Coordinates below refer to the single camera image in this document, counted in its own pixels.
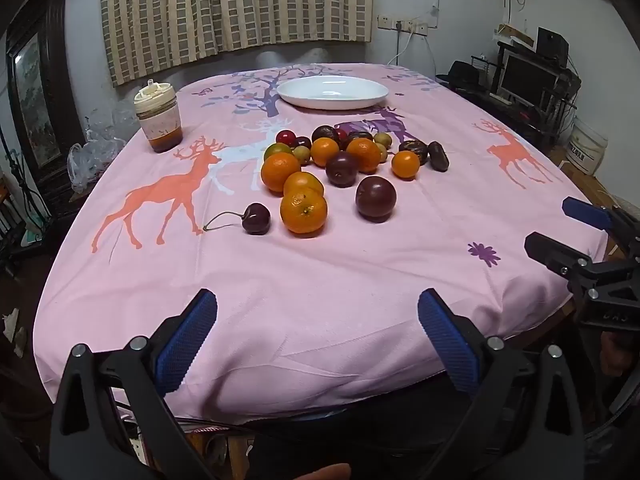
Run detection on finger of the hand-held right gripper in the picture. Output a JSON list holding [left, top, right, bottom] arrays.
[[524, 231, 640, 307], [562, 196, 640, 259]]

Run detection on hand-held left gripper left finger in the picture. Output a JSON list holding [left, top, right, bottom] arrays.
[[48, 288, 221, 480]]

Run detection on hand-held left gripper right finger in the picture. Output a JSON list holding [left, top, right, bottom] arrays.
[[417, 288, 586, 480]]

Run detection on dark cherry with stem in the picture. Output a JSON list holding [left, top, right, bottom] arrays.
[[202, 202, 272, 235]]

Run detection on smooth purple passion fruit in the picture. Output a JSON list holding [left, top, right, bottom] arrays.
[[355, 175, 397, 222], [325, 151, 359, 188]]

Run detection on white oval plate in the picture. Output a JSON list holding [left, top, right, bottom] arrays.
[[276, 75, 390, 110]]

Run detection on person's right hand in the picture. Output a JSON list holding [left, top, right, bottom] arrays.
[[600, 331, 640, 378]]

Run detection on person's left hand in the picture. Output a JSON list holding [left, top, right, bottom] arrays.
[[292, 462, 352, 480]]

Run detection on white plastic bucket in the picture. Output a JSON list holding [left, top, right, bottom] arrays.
[[567, 117, 608, 176]]

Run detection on pink deer print tablecloth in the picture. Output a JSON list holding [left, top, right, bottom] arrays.
[[32, 62, 613, 426]]

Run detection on black metal shelf rack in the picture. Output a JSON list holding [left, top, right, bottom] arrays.
[[440, 40, 583, 153]]

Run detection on black computer monitor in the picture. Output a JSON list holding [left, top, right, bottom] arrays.
[[500, 52, 561, 106]]

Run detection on black speaker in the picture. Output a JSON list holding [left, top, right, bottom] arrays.
[[536, 26, 570, 68]]

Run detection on black hat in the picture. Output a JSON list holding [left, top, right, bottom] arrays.
[[436, 60, 488, 92]]

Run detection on small cardboard box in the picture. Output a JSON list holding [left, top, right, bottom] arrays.
[[495, 24, 535, 48]]

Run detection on clear plastic bags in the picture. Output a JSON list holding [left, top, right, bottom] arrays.
[[67, 107, 138, 193]]

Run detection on dark framed picture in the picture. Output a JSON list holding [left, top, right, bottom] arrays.
[[5, 0, 86, 186]]

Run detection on checked beige curtain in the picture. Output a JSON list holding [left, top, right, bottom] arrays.
[[100, 0, 375, 88]]

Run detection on white power cable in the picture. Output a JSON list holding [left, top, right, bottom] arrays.
[[386, 31, 414, 67]]

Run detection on white wall socket strip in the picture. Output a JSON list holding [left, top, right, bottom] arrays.
[[377, 14, 430, 37]]

